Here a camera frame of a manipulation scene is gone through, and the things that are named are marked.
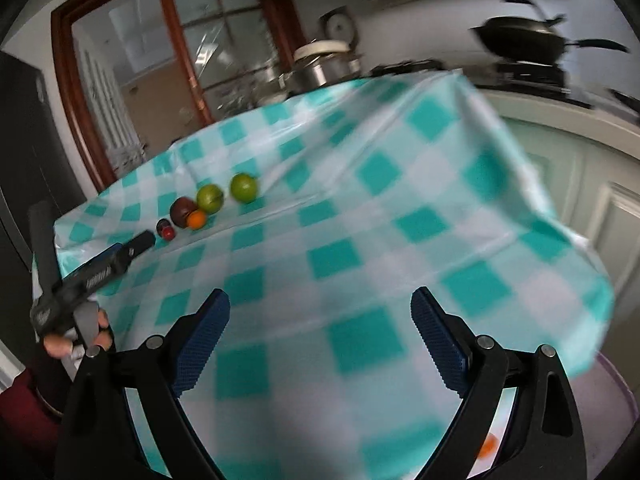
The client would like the red tomato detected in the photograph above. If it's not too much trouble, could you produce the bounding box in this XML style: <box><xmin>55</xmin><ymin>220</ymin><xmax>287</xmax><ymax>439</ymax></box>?
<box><xmin>160</xmin><ymin>226</ymin><xmax>176</xmax><ymax>242</ymax></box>

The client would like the dark wrinkled fruit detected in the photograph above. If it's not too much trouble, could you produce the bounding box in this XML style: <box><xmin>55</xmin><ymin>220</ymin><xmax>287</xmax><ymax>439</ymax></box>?
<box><xmin>155</xmin><ymin>218</ymin><xmax>171</xmax><ymax>237</ymax></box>

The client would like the dark red apple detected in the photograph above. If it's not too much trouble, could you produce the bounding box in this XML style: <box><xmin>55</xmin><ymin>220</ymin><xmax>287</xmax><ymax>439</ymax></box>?
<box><xmin>169</xmin><ymin>196</ymin><xmax>198</xmax><ymax>229</ymax></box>

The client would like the large orange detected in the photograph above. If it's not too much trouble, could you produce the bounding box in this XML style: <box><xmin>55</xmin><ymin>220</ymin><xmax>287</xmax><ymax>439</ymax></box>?
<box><xmin>186</xmin><ymin>209</ymin><xmax>207</xmax><ymax>231</ymax></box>

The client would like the small orange mandarin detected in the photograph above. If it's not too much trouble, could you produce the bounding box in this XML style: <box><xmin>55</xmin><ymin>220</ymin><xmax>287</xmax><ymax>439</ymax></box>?
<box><xmin>477</xmin><ymin>432</ymin><xmax>500</xmax><ymax>460</ymax></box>

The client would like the green apple with stem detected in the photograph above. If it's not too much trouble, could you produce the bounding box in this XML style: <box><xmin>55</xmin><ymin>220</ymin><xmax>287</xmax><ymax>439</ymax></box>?
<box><xmin>230</xmin><ymin>172</ymin><xmax>258</xmax><ymax>204</ymax></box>

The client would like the person left hand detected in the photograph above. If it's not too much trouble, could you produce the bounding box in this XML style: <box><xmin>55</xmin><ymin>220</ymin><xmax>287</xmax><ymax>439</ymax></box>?
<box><xmin>42</xmin><ymin>308</ymin><xmax>113</xmax><ymax>360</ymax></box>

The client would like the teal pink checkered tablecloth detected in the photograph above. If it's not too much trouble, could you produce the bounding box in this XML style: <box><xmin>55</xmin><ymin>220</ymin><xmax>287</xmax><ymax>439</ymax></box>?
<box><xmin>55</xmin><ymin>72</ymin><xmax>614</xmax><ymax>479</ymax></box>

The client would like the steel pot with white lid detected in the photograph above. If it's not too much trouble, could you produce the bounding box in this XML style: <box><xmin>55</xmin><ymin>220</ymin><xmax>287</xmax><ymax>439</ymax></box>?
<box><xmin>288</xmin><ymin>40</ymin><xmax>362</xmax><ymax>94</ymax></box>

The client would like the white kitchen cabinet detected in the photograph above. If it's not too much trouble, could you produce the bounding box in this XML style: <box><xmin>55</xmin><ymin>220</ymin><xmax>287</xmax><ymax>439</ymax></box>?
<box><xmin>483</xmin><ymin>89</ymin><xmax>639</xmax><ymax>314</ymax></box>

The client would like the black gas stove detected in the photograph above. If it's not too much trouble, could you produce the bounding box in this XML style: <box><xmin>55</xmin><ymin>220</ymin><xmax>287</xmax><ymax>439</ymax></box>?
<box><xmin>462</xmin><ymin>61</ymin><xmax>593</xmax><ymax>110</ymax></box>

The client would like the black wok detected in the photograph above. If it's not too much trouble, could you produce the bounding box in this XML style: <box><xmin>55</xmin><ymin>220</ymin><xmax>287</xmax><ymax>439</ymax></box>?
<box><xmin>471</xmin><ymin>0</ymin><xmax>629</xmax><ymax>66</ymax></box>

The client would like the brown wooden window frame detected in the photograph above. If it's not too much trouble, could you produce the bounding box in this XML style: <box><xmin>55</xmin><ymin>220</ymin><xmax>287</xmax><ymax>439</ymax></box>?
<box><xmin>49</xmin><ymin>0</ymin><xmax>309</xmax><ymax>194</ymax></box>

